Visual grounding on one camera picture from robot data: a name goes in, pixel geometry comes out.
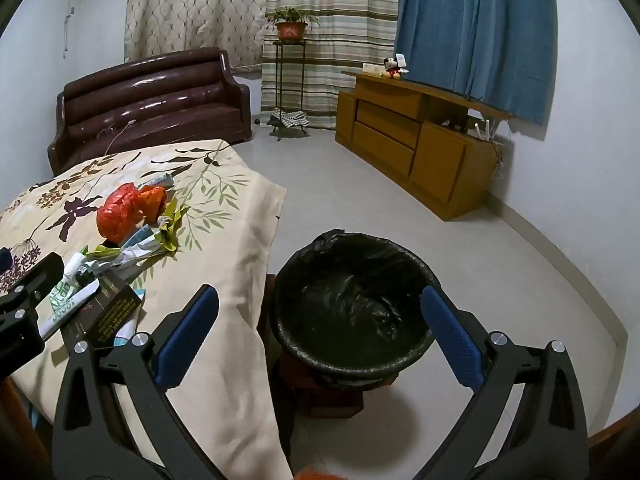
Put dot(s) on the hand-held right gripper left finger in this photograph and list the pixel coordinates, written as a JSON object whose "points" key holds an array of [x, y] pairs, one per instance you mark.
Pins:
{"points": [[190, 330]]}

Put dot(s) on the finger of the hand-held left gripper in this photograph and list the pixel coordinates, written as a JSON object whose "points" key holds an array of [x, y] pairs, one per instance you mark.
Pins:
{"points": [[42, 272], [4, 258]]}

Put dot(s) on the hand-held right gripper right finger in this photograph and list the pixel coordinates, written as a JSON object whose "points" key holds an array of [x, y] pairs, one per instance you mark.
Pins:
{"points": [[450, 335]]}

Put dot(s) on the black cardboard box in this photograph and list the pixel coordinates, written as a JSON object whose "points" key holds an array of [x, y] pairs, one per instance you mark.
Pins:
{"points": [[107, 307]]}

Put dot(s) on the red plastic bag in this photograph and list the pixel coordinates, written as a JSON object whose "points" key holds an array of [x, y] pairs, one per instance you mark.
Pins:
{"points": [[120, 212]]}

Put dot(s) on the light blue wrapper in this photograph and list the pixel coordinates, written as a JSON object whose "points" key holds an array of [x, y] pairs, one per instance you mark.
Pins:
{"points": [[139, 235]]}

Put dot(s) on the trash bin with black liner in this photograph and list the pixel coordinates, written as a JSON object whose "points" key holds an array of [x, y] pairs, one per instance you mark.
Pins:
{"points": [[350, 305]]}

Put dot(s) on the white blue snack packet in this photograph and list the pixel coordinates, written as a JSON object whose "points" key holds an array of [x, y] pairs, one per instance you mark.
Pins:
{"points": [[160, 180]]}

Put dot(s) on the white squeeze tube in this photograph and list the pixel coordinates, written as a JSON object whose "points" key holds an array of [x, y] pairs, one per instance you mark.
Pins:
{"points": [[74, 265]]}

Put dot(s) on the white green toothpaste tube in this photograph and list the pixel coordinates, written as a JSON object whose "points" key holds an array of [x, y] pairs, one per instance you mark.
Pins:
{"points": [[60, 305]]}

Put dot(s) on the floral beige blanket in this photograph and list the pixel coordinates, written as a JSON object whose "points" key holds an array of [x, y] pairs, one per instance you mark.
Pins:
{"points": [[210, 270]]}

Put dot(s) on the pale blue paper piece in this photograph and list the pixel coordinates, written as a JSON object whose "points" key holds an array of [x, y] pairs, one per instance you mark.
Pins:
{"points": [[125, 332]]}

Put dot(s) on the light blue bed sheet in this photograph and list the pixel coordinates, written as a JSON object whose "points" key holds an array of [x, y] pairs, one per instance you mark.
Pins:
{"points": [[35, 417]]}

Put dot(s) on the yellow green foil wrapper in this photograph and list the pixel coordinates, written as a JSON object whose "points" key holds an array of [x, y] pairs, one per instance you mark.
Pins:
{"points": [[172, 225]]}

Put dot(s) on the dark red stool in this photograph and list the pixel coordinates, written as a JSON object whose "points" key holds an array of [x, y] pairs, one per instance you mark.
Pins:
{"points": [[340, 400]]}

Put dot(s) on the wooden cabinet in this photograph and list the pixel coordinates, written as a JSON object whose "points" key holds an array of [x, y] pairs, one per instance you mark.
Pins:
{"points": [[440, 160]]}

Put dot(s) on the brown wooden furniture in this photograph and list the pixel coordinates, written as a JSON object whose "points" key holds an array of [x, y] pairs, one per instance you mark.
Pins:
{"points": [[610, 437]]}

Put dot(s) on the dark brown leather sofa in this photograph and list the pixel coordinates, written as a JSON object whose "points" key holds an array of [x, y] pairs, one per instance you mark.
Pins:
{"points": [[150, 95]]}

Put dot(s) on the white router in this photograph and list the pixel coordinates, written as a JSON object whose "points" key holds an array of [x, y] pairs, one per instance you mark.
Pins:
{"points": [[482, 130]]}

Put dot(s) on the checked cloth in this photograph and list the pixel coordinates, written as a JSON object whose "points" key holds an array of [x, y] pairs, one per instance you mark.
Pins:
{"points": [[292, 117]]}

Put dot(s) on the mouse plush toy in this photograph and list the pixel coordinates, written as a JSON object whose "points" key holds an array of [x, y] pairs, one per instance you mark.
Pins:
{"points": [[391, 67]]}

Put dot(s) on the tissue box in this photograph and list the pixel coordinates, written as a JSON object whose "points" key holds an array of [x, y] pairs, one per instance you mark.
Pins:
{"points": [[372, 69]]}

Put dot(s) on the white paper tag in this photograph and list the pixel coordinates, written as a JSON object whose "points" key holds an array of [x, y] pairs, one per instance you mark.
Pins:
{"points": [[401, 60]]}

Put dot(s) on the black metal plant stand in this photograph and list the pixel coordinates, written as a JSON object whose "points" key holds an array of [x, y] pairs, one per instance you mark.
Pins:
{"points": [[290, 60]]}

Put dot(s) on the beige patterned curtain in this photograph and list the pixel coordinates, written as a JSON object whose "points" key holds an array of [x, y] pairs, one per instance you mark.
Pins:
{"points": [[195, 5]]}

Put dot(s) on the blue curtain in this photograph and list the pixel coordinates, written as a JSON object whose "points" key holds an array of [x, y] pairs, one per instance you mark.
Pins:
{"points": [[475, 25]]}

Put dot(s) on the potted plant in red pot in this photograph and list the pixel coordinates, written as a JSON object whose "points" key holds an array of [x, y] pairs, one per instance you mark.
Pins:
{"points": [[291, 30]]}

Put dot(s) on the striped curtain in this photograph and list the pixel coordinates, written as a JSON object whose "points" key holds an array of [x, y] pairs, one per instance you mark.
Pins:
{"points": [[340, 25]]}

